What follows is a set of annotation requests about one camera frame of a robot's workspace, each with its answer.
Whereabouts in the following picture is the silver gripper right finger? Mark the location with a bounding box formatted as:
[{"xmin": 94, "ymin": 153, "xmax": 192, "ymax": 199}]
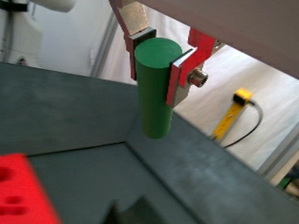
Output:
[{"xmin": 165, "ymin": 28, "xmax": 220, "ymax": 108}]

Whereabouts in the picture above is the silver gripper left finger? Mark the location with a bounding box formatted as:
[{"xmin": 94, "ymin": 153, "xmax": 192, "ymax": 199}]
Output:
[{"xmin": 107, "ymin": 0, "xmax": 156, "ymax": 80}]

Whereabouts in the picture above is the green cylinder peg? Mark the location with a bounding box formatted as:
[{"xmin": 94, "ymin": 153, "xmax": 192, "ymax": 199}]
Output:
[{"xmin": 134, "ymin": 38, "xmax": 182, "ymax": 139}]

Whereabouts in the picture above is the black curved regrasp stand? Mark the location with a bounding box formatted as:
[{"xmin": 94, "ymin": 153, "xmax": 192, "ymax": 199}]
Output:
[{"xmin": 99, "ymin": 197, "xmax": 166, "ymax": 224}]

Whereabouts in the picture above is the yellow sensor block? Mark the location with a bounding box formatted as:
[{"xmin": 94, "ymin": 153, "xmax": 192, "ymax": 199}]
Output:
[{"xmin": 232, "ymin": 87, "xmax": 253, "ymax": 106}]

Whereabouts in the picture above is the red shape sorter box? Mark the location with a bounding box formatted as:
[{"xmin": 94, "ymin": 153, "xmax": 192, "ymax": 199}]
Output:
[{"xmin": 0, "ymin": 153, "xmax": 61, "ymax": 224}]

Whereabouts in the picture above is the black cable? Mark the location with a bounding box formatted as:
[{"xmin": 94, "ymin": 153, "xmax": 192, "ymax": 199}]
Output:
[{"xmin": 221, "ymin": 99, "xmax": 265, "ymax": 149}]

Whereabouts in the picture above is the yellow bracket strip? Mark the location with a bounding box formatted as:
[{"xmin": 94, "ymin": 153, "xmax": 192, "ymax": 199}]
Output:
[{"xmin": 210, "ymin": 102, "xmax": 242, "ymax": 141}]

